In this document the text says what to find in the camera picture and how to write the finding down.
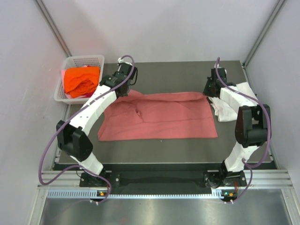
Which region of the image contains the salmon pink t shirt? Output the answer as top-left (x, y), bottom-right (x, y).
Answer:
top-left (97, 90), bottom-right (218, 141)

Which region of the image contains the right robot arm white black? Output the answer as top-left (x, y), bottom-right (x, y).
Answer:
top-left (203, 67), bottom-right (270, 186)

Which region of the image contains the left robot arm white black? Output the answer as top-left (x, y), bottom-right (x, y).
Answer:
top-left (56, 62), bottom-right (138, 186)

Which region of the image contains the folded white t shirt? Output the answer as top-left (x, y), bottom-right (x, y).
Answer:
top-left (207, 82), bottom-right (257, 122)

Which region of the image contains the magenta shirt in basket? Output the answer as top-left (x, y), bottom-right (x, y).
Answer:
top-left (78, 91), bottom-right (95, 98)

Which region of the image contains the orange t shirt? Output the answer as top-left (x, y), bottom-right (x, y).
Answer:
top-left (62, 66), bottom-right (101, 98)

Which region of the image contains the light pink shirt in basket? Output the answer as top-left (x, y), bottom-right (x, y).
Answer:
top-left (60, 69), bottom-right (66, 83)

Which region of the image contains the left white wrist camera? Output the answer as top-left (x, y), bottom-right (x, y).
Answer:
top-left (117, 57), bottom-right (132, 66)

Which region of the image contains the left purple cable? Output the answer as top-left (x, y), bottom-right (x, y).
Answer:
top-left (38, 55), bottom-right (135, 203)

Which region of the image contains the purple cable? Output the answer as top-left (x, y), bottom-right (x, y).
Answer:
top-left (215, 57), bottom-right (272, 203)
top-left (38, 55), bottom-right (135, 203)

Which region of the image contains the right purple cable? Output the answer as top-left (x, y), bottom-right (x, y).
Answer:
top-left (215, 57), bottom-right (272, 203)

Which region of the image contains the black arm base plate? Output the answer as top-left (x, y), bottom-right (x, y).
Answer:
top-left (79, 170), bottom-right (247, 189)

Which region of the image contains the grey slotted cable duct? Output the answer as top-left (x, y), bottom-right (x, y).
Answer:
top-left (47, 189), bottom-right (235, 200)

